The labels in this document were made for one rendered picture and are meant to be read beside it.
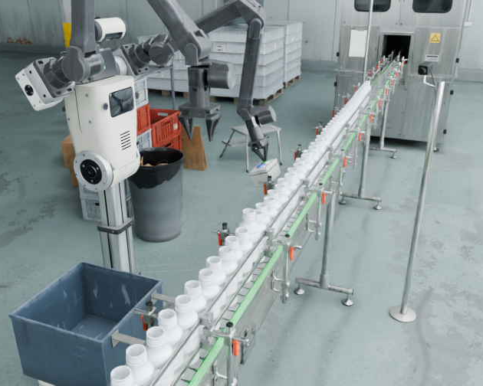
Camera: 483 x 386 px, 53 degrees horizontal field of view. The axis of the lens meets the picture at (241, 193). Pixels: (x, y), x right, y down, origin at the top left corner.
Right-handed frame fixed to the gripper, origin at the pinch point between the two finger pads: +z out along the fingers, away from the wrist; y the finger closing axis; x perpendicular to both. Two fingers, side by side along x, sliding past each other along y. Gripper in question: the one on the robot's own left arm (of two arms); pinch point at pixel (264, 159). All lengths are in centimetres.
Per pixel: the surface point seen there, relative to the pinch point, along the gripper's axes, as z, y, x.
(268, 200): 3.1, -46.2, -17.3
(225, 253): 2, -85, -19
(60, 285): 5, -86, 43
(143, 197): 29, 88, 140
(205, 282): 4, -97, -18
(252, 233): 5, -68, -19
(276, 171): 6.0, -1.0, -4.0
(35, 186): 9, 147, 306
